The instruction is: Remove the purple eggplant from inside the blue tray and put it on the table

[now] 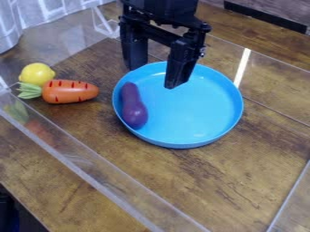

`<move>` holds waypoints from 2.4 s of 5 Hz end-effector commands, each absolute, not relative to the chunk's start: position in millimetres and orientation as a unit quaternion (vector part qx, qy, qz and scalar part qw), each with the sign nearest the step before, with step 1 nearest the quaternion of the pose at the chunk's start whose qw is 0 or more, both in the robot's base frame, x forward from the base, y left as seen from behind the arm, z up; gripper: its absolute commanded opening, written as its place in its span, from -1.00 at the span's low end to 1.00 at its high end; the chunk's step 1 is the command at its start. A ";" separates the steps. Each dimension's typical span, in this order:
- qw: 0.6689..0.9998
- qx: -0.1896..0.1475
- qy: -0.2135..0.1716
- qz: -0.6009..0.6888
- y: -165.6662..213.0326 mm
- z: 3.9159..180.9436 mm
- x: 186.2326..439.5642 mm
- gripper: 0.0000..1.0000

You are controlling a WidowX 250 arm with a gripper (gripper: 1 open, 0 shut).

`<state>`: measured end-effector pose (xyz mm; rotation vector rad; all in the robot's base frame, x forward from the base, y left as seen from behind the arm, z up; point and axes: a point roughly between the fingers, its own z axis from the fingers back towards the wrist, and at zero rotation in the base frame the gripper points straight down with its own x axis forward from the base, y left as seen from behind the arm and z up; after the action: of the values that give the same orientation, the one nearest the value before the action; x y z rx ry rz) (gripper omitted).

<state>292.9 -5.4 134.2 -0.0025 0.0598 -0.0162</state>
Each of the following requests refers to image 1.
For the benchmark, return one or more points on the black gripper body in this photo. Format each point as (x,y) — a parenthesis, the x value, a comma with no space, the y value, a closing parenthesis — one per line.
(164,21)

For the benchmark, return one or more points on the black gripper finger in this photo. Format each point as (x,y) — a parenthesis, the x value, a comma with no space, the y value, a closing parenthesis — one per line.
(180,63)
(134,47)

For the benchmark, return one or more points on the purple toy eggplant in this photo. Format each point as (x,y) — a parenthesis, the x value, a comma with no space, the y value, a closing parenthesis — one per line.
(133,112)

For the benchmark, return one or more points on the blue round tray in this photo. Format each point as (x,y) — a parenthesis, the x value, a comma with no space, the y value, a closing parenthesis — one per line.
(188,116)

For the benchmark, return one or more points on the dark bar at back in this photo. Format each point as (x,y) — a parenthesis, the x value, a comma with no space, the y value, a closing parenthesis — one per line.
(276,20)

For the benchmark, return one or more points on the orange toy carrot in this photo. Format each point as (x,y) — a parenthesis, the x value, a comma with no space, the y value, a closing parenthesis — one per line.
(58,91)

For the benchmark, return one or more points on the yellow toy lemon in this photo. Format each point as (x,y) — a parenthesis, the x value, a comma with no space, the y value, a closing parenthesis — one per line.
(36,73)

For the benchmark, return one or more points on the grey patterned curtain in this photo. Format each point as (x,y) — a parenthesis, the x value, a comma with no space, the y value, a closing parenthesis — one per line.
(20,14)

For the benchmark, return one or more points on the clear acrylic enclosure wall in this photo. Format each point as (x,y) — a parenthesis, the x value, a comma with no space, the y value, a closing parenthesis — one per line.
(88,177)

